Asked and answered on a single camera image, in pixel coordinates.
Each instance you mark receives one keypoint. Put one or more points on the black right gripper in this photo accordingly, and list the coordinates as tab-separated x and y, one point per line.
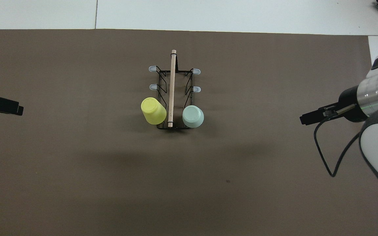
351	105

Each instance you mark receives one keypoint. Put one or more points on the pale green plastic cup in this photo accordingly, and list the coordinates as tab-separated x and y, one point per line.
193	116

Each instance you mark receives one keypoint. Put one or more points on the yellow plastic cup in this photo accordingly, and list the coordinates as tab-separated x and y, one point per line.
153	109

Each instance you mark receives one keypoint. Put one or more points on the brown table mat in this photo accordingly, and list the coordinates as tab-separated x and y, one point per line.
77	180

